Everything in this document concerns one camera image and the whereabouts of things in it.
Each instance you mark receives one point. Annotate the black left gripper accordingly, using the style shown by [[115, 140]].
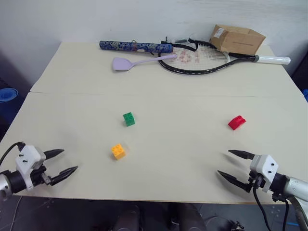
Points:
[[39, 176]]

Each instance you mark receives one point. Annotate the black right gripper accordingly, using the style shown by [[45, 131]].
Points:
[[255, 181]]

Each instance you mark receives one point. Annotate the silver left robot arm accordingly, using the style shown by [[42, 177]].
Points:
[[7, 183]]

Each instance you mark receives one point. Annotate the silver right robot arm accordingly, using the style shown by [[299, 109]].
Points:
[[292, 186]]

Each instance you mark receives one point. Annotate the red toy brick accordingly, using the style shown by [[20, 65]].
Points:
[[237, 122]]

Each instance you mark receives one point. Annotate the yellow toy brick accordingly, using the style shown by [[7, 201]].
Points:
[[118, 151]]

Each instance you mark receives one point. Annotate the dark rounded shape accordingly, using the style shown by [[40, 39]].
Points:
[[187, 217]]

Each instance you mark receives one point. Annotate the green toy brick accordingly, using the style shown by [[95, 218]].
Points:
[[129, 119]]

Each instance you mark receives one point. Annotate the blue round object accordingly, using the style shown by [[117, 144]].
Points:
[[8, 95]]

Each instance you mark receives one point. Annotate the black tennis racket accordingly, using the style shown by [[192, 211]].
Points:
[[192, 59]]

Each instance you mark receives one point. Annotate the purple plastic spatula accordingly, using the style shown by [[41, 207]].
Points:
[[122, 64]]

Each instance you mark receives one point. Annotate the brown cardboard box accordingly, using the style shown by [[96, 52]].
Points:
[[237, 39]]

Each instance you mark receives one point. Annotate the blue patterned tube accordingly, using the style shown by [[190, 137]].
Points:
[[134, 46]]

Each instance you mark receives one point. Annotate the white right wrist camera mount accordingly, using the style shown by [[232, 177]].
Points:
[[265, 168]]

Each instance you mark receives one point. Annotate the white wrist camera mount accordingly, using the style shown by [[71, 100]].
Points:
[[265, 168], [27, 158]]

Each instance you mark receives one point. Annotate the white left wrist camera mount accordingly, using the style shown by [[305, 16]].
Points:
[[27, 158]]

